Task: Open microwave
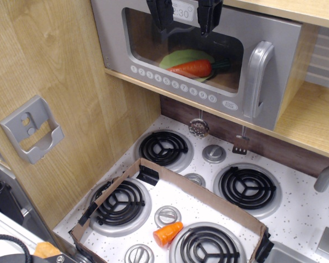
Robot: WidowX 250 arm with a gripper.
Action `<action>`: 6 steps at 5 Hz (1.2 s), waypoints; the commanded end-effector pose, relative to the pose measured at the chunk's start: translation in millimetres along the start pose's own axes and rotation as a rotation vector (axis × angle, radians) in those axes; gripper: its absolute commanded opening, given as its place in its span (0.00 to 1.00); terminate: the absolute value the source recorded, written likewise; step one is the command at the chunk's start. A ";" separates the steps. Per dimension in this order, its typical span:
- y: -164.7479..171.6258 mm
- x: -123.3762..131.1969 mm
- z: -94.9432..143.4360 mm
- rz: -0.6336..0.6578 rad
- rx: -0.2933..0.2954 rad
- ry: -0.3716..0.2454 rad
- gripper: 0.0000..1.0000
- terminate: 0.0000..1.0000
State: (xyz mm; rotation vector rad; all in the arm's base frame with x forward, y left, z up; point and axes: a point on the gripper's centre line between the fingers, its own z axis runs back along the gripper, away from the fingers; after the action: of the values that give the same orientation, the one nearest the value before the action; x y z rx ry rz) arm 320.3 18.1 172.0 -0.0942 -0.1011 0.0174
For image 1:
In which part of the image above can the black burner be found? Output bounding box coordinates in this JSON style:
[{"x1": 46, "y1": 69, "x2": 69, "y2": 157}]
[
  {"x1": 134, "y1": 130, "x2": 194, "y2": 173},
  {"x1": 168, "y1": 222, "x2": 247, "y2": 263},
  {"x1": 90, "y1": 178, "x2": 152, "y2": 237},
  {"x1": 213, "y1": 163, "x2": 282, "y2": 220}
]

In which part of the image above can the silver front bottom stove knob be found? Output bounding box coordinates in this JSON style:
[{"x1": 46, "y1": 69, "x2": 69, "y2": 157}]
[{"x1": 124, "y1": 244, "x2": 155, "y2": 263}]

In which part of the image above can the front left black burner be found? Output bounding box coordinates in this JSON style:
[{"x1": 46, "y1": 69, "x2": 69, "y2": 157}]
[{"x1": 90, "y1": 178, "x2": 152, "y2": 237}]

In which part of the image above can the brown cardboard barrier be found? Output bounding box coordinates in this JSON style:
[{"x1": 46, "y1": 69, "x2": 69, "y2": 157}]
[{"x1": 70, "y1": 159, "x2": 273, "y2": 262}]

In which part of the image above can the black braided cable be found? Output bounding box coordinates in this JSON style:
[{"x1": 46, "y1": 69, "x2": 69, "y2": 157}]
[{"x1": 0, "y1": 234, "x2": 33, "y2": 263}]

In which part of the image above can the hanging toy strainer spoon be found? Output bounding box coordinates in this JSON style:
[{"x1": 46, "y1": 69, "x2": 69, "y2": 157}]
[{"x1": 188, "y1": 110, "x2": 209, "y2": 138}]

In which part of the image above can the front right black burner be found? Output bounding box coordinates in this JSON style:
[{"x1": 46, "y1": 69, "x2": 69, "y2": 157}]
[{"x1": 168, "y1": 222, "x2": 247, "y2": 263}]

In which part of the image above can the grey toy faucet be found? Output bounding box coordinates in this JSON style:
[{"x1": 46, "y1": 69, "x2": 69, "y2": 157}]
[{"x1": 314, "y1": 163, "x2": 329, "y2": 196}]

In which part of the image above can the silver toy sink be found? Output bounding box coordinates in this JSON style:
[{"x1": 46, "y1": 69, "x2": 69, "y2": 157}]
[{"x1": 265, "y1": 227, "x2": 329, "y2": 262}]

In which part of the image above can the green felt lettuce leaf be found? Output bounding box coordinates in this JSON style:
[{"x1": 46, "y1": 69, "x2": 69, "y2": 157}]
[{"x1": 160, "y1": 49, "x2": 214, "y2": 82}]

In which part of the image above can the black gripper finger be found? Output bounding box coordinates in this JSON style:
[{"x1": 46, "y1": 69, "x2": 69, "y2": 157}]
[
  {"x1": 146, "y1": 0, "x2": 174, "y2": 31},
  {"x1": 197, "y1": 0, "x2": 223, "y2": 36}
]

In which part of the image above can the silver middle stove knob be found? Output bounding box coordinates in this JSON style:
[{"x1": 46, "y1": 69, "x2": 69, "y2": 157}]
[{"x1": 184, "y1": 173, "x2": 206, "y2": 187}]

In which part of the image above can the orange toy carrot in microwave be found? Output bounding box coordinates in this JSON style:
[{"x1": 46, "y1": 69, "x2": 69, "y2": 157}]
[{"x1": 167, "y1": 59, "x2": 231, "y2": 78}]

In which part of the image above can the silver microwave door handle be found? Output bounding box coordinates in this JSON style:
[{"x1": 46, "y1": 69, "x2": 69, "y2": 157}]
[{"x1": 243, "y1": 41, "x2": 274, "y2": 119}]

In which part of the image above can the hanging toy spatula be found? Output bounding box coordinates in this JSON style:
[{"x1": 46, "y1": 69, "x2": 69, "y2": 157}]
[{"x1": 232, "y1": 126, "x2": 249, "y2": 155}]

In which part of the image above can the silver back stove knob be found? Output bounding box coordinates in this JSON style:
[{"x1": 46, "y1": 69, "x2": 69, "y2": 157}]
[{"x1": 202, "y1": 145, "x2": 226, "y2": 164}]

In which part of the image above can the orange carrot piece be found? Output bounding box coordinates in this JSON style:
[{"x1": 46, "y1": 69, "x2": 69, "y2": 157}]
[{"x1": 152, "y1": 221, "x2": 183, "y2": 247}]

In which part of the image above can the grey toy microwave door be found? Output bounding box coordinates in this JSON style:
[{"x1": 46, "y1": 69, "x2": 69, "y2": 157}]
[{"x1": 92, "y1": 1, "x2": 303, "y2": 130}]

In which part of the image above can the silver stove knob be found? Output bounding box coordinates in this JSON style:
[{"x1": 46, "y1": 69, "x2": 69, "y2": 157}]
[
  {"x1": 184, "y1": 173, "x2": 206, "y2": 187},
  {"x1": 124, "y1": 244, "x2": 155, "y2": 263},
  {"x1": 202, "y1": 145, "x2": 226, "y2": 164},
  {"x1": 154, "y1": 205, "x2": 181, "y2": 228}
]

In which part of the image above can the wooden microwave shelf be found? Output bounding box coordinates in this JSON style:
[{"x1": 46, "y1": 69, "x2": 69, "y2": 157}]
[{"x1": 104, "y1": 68, "x2": 329, "y2": 158}]

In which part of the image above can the back right black burner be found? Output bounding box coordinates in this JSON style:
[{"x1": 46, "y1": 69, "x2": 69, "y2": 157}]
[{"x1": 213, "y1": 163, "x2": 282, "y2": 220}]

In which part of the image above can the grey wall phone holder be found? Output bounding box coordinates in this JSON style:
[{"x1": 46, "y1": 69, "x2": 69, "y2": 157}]
[{"x1": 0, "y1": 95, "x2": 64, "y2": 164}]

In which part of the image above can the silver front centre stove knob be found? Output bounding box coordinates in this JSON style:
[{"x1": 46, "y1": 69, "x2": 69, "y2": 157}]
[{"x1": 154, "y1": 205, "x2": 181, "y2": 228}]

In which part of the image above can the back left black burner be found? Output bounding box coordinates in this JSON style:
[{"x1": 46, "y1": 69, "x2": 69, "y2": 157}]
[{"x1": 134, "y1": 130, "x2": 194, "y2": 173}]

